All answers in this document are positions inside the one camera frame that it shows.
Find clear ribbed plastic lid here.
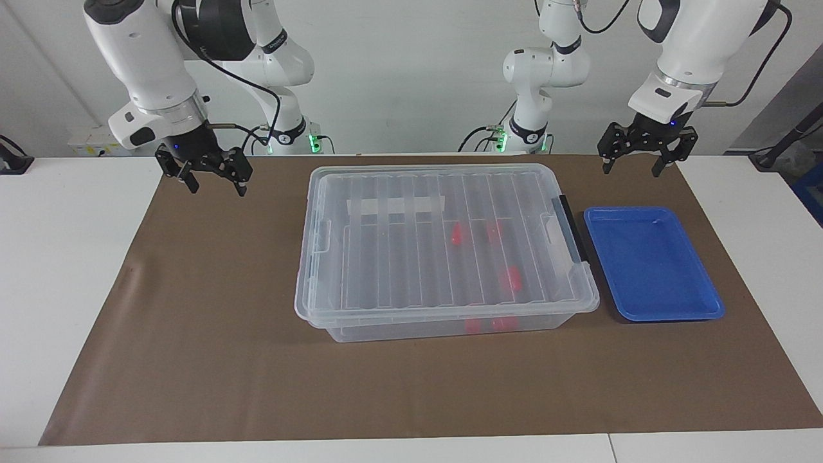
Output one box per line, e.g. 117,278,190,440
294,164,600,325

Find blue plastic tray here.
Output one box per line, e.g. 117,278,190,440
584,206,726,322

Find clear plastic storage box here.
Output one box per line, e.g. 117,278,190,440
294,164,600,343

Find white power strip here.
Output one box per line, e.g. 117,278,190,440
68,125,129,157

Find black stand pole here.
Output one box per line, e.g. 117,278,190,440
749,103,823,171

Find blue crate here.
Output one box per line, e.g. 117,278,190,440
791,161,823,227

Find brown paper table mat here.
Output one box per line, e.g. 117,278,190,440
39,154,823,446

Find black box latch handle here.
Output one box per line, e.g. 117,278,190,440
552,195,590,264

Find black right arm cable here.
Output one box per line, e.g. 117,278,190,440
168,0,282,155

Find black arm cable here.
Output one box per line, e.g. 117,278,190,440
168,0,282,155
704,3,793,107

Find black looped overhead cable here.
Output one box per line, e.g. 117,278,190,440
574,0,634,34

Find black base cable bundle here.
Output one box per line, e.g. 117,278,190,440
458,119,515,153

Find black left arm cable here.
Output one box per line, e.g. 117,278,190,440
704,3,793,107

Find black clamp bracket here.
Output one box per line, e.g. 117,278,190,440
0,135,34,174

